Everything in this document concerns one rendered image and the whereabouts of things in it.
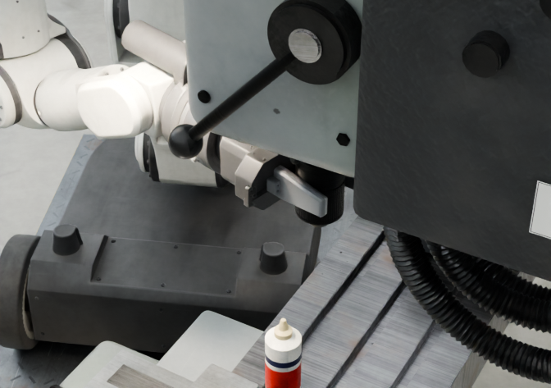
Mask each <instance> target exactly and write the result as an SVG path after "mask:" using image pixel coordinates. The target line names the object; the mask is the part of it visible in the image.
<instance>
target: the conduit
mask: <svg viewBox="0 0 551 388"><path fill-rule="evenodd" d="M383 230H384V231H385V232H384V235H385V240H386V241H387V246H388V247H389V249H388V250H389V251H390V256H391V257H392V259H393V260H392V261H393V262H394V263H395V267H396V268H397V269H398V273H399V274H400V275H401V276H400V277H401V278H402V279H403V282H404V283H405V285H406V286H407V288H408V289H409V290H410V293H411V294H412V295H414V298H415V300H418V301H417V302H418V303H419V304H420V305H422V306H421V307H422V308H423V309H424V310H426V313H427V314H428V315H430V317H431V318H432V319H433V320H435V322H436V323H437V324H439V325H440V327H441V328H443V329H445V332H446V333H450V336H451V337H455V340H456V341H461V345H466V346H467V349H471V350H472V353H477V354H478V357H481V356H483V358H484V360H489V361H490V363H494V364H495V366H496V367H501V368H502V369H503V370H506V369H507V370H508V372H510V373H512V372H513V373H514V374H515V375H517V376H518V375H520V376H521V377H526V378H527V379H529V380H531V379H532V380H533V381H540V382H542V383H548V384H551V350H549V349H543V348H538V347H534V346H533V345H528V344H527V343H525V344H523V343H522V342H521V341H519V342H518V341H517V340H516V339H514V340H513V339H512V337H511V336H509V337H507V335H506V334H504V335H502V333H501V331H498V332H497V331H496V329H495V328H494V329H492V328H491V326H486V322H482V321H481V319H477V316H476V315H472V312H468V308H464V304H460V300H459V299H456V296H455V295H453V293H452V292H451V291H449V288H448V287H447V286H446V284H445V283H443V281H442V280H441V279H440V278H439V275H438V274H437V273H436V272H437V271H436V270H435V269H434V267H433V266H432V265H431V262H430V261H429V258H428V257H427V256H426V255H427V254H426V252H425V250H424V248H423V244H422V243H421V239H420V238H419V237H416V236H414V235H409V234H407V233H404V232H402V231H397V230H395V229H392V228H389V227H387V226H383ZM425 242H426V243H427V247H428V248H429V250H430V253H431V255H432V256H433V259H434V260H435V261H436V264H437V265H438V266H439V268H440V270H441V271H442V272H444V275H445V276H446V277H448V279H449V281H451V282H452V284H453V286H457V289H458V291H461V292H462V294H463V295H467V298H468V299H469V300H471V299H472V301H473V303H474V304H478V305H479V307H480V308H484V309H485V311H490V313H491V315H493V314H495V315H496V317H497V318H499V317H501V318H502V319H503V320H504V321H506V320H508V321H509V322H510V324H511V323H513V322H514V323H515V324H516V326H519V325H521V326H522V327H523V328H525V327H528V328H529V329H530V330H531V329H533V328H534V329H535V330H536V331H540V330H541V331H542V332H543V333H545V332H548V333H549V334H551V288H550V289H548V288H547V286H546V287H544V288H543V286H542V285H539V286H538V285H537V284H536V283H534V284H532V281H529V282H528V281H527V279H524V280H523V279H522V276H518V274H517V273H515V274H513V270H512V271H509V269H508V267H504V266H502V265H499V264H497V263H494V262H490V261H487V260H484V259H482V258H478V257H475V256H472V255H470V254H467V253H463V252H460V251H457V250H455V249H451V248H448V247H445V246H443V245H441V244H437V243H434V242H431V241H429V240H425Z"/></svg>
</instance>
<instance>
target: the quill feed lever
mask: <svg viewBox="0 0 551 388"><path fill-rule="evenodd" d="M267 37H268V42H269V45H270V47H271V51H272V52H273V54H274V56H275V58H276V59H275V60H274V61H273V62H271V63H270V64H269V65H268V66H266V67H265V68H264V69H263V70H261V71H260V72H259V73H258V74H256V75H255V76H254V77H253V78H252V79H251V80H249V81H248V82H247V83H246V84H244V85H243V86H242V87H241V88H239V89H238V90H237V91H236V92H234V93H233V94H232V95H230V96H229V97H228V98H227V99H226V100H225V101H224V102H223V103H221V104H220V105H219V106H218V107H216V108H215V109H214V110H212V111H211V112H210V113H209V114H207V115H206V116H205V117H204V118H203V119H202V120H201V121H199V122H198V123H197V124H196V125H194V126H193V125H190V124H182V125H178V126H176V127H175V128H174V129H173V130H172V131H171V133H170V134H169V137H168V146H169V149H170V150H171V152H172V153H173V154H174V155H175V156H176V157H178V158H181V159H190V158H193V157H196V156H197V155H198V154H199V153H200V152H201V150H202V148H203V136H204V135H206V134H207V133H209V132H210V131H211V130H213V129H214V128H215V127H216V126H218V125H219V124H220V123H222V122H223V121H224V120H225V119H226V118H227V117H228V116H230V115H231V114H232V113H234V112H235V111H236V110H238V109H239V108H240V107H242V106H243V105H244V104H245V103H246V102H247V101H248V100H250V99H251V98H252V97H254V96H255V95H256V94H258V93H259V92H260V91H262V90H263V89H264V88H266V87H267V86H268V85H269V84H270V83H271V82H272V81H274V80H275V79H276V78H278V77H279V76H280V75H282V74H283V73H284V72H285V71H288V72H289V73H290V74H291V75H292V76H294V77H295V78H297V79H299V80H301V81H303V82H306V83H309V84H330V83H332V82H334V81H336V80H338V79H339V78H340V77H341V76H342V75H343V74H344V73H345V72H346V71H347V70H348V69H349V68H350V67H351V66H352V65H353V64H354V63H355V62H356V61H357V60H358V58H359V57H360V55H361V38H362V23H361V21H360V19H359V17H358V15H357V13H356V12H355V11H354V9H353V8H352V6H351V5H350V4H349V3H348V2H347V1H346V0H284V1H283V2H282V3H281V4H280V5H279V6H278V7H277V8H276V9H275V10H274V11H273V12H272V13H271V16H270V19H269V21H268V26H267Z"/></svg>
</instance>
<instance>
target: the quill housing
mask: <svg viewBox="0 0 551 388"><path fill-rule="evenodd" d="M283 1H284V0H184V30H185V47H186V62H187V79H188V95H189V108H190V112H191V114H192V116H193V118H194V120H195V121H196V122H197V123H198V122H199V121H201V120H202V119H203V118H204V117H205V116H206V115H207V114H209V113H210V112H211V111H212V110H214V109H215V108H216V107H218V106H219V105H220V104H221V103H223V102H224V101H225V100H226V99H227V98H228V97H229V96H230V95H232V94H233V93H234V92H236V91H237V90H238V89H239V88H241V87H242V86H243V85H244V84H246V83H247V82H248V81H249V80H251V79H252V78H253V77H254V76H255V75H256V74H258V73H259V72H260V71H261V70H263V69H264V68H265V67H266V66H268V65H269V64H270V63H271V62H273V61H274V60H275V59H276V58H275V56H274V54H273V52H272V51H271V47H270V45H269V42H268V37H267V26H268V21H269V19H270V16H271V13H272V12H273V11H274V10H275V9H276V8H277V7H278V6H279V5H280V4H281V3H282V2H283ZM346 1H347V2H348V3H349V4H350V5H351V6H352V8H353V9H354V11H355V12H356V13H357V15H358V17H359V19H360V21H361V23H362V6H363V0H346ZM359 72H360V57H359V58H358V60H357V61H356V62H355V63H354V64H353V65H352V66H351V67H350V68H349V69H348V70H347V71H346V72H345V73H344V74H343V75H342V76H341V77H340V78H339V79H338V80H336V81H334V82H332V83H330V84H309V83H306V82H303V81H301V80H299V79H297V78H295V77H294V76H292V75H291V74H290V73H289V72H288V71H285V72H284V73H283V74H282V75H280V76H279V77H278V78H276V79H275V80H274V81H272V82H271V83H270V84H269V85H268V86H267V87H266V88H264V89H263V90H262V91H260V92H259V93H258V94H256V95H255V96H254V97H252V98H251V99H250V100H248V101H247V102H246V103H245V104H244V105H243V106H242V107H240V108H239V109H238V110H236V111H235V112H234V113H232V114H231V115H230V116H228V117H227V118H226V119H225V120H224V121H223V122H222V123H220V124H219V125H218V126H216V127H215V128H214V129H213V130H211V131H210V132H212V133H214V134H217V135H222V136H225V137H227V138H230V139H234V140H237V141H239V142H242V143H246V144H250V145H252V146H255V147H258V148H262V149H265V150H268V151H271V152H273V153H278V154H280V155H283V156H286V157H291V158H293V159H296V160H299V161H301V162H305V163H308V164H311V165H314V166H317V167H321V168H324V169H326V170H329V171H333V172H337V173H339V174H342V175H345V176H349V177H353V178H354V173H355V156H356V139H357V106H358V90H359Z"/></svg>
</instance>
